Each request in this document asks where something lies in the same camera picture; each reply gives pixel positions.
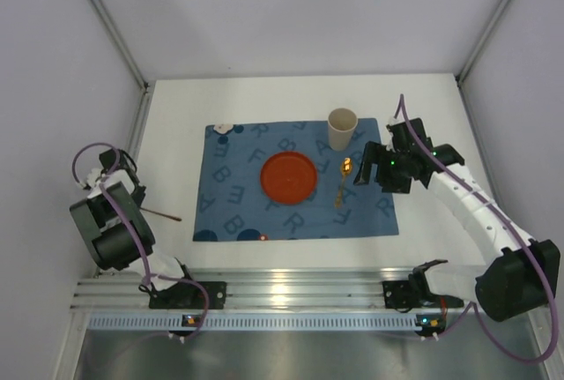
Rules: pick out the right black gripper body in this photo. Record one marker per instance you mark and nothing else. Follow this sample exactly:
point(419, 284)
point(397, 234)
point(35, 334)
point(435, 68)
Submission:
point(381, 168)

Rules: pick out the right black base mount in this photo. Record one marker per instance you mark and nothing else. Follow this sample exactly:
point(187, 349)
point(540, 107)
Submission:
point(401, 296)

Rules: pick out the red round plastic plate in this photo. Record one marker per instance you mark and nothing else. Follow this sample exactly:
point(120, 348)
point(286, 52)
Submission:
point(288, 178)

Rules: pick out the beige paper cup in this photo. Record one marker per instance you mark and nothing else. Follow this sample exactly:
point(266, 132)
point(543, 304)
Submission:
point(342, 122)

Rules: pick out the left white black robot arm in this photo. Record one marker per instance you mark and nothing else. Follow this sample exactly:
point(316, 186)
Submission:
point(110, 221)

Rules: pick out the blue letter-print placemat cloth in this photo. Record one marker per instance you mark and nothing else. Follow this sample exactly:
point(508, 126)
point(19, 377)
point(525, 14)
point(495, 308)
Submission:
point(231, 206)

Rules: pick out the perforated cable tray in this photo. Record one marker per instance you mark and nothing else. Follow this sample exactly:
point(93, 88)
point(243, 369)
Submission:
point(265, 322)

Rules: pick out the gold spoon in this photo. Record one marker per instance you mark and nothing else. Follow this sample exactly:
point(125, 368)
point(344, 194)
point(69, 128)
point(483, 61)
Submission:
point(345, 170)

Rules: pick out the aluminium rail frame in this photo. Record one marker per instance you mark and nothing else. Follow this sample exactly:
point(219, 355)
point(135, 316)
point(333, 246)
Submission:
point(288, 290)

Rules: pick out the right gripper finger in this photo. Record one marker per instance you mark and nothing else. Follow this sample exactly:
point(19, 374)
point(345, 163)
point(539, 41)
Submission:
point(421, 270)
point(370, 157)

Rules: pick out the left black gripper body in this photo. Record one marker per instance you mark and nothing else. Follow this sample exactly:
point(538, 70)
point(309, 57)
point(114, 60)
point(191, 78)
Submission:
point(133, 195)

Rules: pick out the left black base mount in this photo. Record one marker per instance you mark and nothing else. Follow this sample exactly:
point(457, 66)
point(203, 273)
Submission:
point(183, 296)

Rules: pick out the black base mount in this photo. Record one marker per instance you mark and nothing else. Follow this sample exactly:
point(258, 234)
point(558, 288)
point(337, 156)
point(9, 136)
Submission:
point(183, 296)
point(401, 296)

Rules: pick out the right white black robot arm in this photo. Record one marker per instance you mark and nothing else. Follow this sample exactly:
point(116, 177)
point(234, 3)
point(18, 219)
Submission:
point(518, 274)

